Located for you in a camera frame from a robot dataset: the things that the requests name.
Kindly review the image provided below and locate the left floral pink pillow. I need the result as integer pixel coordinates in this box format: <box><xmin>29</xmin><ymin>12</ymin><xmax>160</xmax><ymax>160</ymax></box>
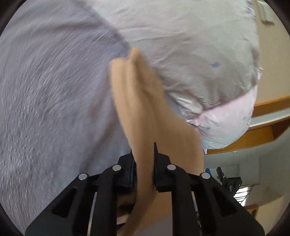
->
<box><xmin>91</xmin><ymin>1</ymin><xmax>262</xmax><ymax>150</ymax></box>

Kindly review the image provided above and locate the lilac bed sheet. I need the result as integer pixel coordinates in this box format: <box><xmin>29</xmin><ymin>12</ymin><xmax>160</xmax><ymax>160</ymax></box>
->
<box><xmin>1</xmin><ymin>1</ymin><xmax>130</xmax><ymax>233</ymax></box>

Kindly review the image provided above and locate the wooden headboard with glass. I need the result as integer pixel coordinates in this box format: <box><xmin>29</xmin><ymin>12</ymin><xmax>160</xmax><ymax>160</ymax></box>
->
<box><xmin>207</xmin><ymin>96</ymin><xmax>289</xmax><ymax>154</ymax></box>

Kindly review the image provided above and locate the tan long-sleeve shirt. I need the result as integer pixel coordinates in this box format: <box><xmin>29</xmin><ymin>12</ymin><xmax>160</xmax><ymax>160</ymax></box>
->
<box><xmin>110</xmin><ymin>48</ymin><xmax>204</xmax><ymax>235</ymax></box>

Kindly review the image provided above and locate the black device with green light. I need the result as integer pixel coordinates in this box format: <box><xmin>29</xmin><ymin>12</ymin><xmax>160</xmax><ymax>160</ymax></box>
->
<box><xmin>216</xmin><ymin>167</ymin><xmax>242</xmax><ymax>195</ymax></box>

